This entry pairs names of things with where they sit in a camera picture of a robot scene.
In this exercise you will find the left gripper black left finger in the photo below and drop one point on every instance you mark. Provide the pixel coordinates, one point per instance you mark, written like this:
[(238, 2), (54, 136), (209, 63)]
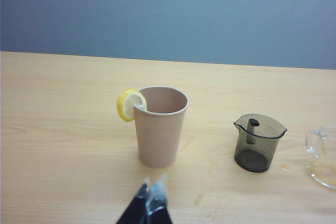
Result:
[(134, 208)]

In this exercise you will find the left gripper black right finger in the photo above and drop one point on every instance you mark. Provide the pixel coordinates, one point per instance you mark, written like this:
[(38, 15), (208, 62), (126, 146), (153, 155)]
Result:
[(158, 208)]

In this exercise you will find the beige paper cup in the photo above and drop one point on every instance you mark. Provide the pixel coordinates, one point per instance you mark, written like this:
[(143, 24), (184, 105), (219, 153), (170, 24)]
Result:
[(160, 140)]

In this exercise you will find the smoky grey measuring cup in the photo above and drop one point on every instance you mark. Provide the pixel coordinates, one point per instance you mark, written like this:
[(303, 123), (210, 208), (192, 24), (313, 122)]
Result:
[(252, 161)]

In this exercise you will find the clear glass measuring cup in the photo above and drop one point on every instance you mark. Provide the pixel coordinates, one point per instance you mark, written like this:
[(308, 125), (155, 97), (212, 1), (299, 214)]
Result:
[(323, 174)]

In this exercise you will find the yellow lemon slice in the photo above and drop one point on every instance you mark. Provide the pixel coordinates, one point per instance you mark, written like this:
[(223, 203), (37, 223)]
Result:
[(127, 106)]

